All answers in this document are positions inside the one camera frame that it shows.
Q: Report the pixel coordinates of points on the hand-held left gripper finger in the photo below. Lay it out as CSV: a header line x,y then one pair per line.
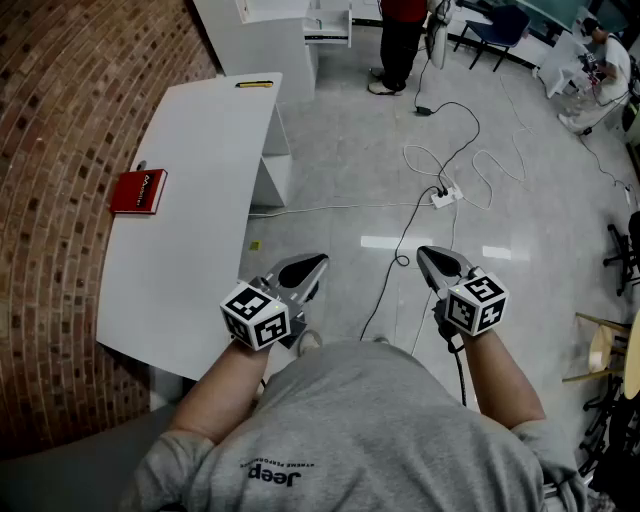
x,y
287,264
312,286

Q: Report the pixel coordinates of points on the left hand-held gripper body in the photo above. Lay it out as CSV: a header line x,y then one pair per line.
x,y
260,320

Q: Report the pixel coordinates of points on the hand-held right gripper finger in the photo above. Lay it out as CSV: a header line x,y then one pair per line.
x,y
429,272
457,260

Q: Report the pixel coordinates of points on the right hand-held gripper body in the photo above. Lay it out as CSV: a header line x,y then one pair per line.
x,y
477,302

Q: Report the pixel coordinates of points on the yellow black utility knife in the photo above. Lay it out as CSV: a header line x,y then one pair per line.
x,y
255,84

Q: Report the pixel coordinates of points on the person's right forearm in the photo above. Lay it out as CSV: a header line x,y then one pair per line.
x,y
500,380

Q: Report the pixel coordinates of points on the person's left forearm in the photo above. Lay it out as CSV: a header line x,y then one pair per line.
x,y
225,385

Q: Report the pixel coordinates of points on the person's left shoe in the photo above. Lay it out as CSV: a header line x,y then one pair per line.
x,y
311,342

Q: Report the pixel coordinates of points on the person's shoe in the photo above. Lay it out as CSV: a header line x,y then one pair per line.
x,y
311,342
381,340

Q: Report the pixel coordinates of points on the white power strip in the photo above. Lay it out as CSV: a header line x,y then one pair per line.
x,y
447,197

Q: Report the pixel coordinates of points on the person's right shoe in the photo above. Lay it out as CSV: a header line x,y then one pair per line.
x,y
381,340

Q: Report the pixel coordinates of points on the wooden stool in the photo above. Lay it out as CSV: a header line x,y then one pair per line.
x,y
600,350

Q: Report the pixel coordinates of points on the person's grey t-shirt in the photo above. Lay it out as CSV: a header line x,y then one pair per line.
x,y
360,425

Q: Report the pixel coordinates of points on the black power adapter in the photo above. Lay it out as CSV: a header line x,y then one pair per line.
x,y
424,110

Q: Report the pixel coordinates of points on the black chair base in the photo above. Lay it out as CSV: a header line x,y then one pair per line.
x,y
625,257

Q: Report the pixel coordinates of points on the red book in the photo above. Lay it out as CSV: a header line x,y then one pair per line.
x,y
139,191

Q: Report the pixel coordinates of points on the white oval device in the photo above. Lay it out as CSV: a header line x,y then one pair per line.
x,y
437,45

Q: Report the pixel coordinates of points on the white cabinet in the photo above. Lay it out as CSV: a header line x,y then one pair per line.
x,y
260,45

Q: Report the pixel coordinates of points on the white box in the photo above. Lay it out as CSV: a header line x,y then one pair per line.
x,y
562,62

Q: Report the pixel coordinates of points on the white open drawer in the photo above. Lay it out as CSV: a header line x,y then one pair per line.
x,y
330,32

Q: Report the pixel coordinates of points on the blue chair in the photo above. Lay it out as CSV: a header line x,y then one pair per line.
x,y
500,25

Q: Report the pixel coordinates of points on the black metal frame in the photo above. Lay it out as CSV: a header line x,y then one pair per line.
x,y
615,440

